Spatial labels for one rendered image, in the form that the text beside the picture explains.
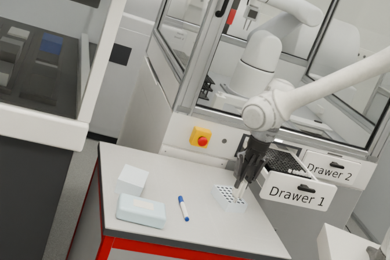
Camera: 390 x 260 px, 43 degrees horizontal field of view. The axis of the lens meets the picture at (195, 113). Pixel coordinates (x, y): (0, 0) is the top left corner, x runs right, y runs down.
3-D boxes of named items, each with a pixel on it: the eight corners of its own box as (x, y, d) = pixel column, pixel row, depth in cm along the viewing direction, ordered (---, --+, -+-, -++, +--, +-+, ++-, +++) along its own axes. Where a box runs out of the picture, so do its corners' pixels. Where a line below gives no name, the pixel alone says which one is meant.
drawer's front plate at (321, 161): (351, 185, 227) (362, 165, 224) (298, 173, 218) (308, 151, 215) (350, 183, 229) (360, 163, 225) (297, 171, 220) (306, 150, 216)
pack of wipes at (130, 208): (161, 213, 157) (166, 202, 155) (162, 231, 148) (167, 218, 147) (116, 202, 154) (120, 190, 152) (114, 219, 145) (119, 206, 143)
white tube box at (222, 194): (244, 213, 177) (248, 204, 176) (224, 212, 173) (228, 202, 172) (228, 194, 187) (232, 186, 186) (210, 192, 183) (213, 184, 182)
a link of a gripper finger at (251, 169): (252, 150, 170) (256, 150, 171) (243, 177, 174) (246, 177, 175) (258, 155, 167) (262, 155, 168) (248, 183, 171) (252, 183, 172)
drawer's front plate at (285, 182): (326, 212, 188) (338, 187, 185) (260, 198, 179) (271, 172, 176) (324, 209, 190) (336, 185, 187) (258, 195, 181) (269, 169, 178)
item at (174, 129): (364, 190, 232) (378, 163, 228) (161, 143, 200) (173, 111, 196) (288, 115, 318) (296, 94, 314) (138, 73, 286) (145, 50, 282)
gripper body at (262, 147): (256, 141, 162) (246, 165, 164) (276, 144, 166) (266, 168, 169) (245, 130, 168) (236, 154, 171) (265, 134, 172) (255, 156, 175)
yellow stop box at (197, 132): (206, 150, 200) (213, 134, 198) (190, 145, 198) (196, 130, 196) (203, 144, 205) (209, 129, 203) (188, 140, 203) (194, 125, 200)
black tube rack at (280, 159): (304, 191, 195) (311, 177, 193) (266, 183, 190) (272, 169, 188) (284, 165, 215) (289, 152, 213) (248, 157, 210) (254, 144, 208)
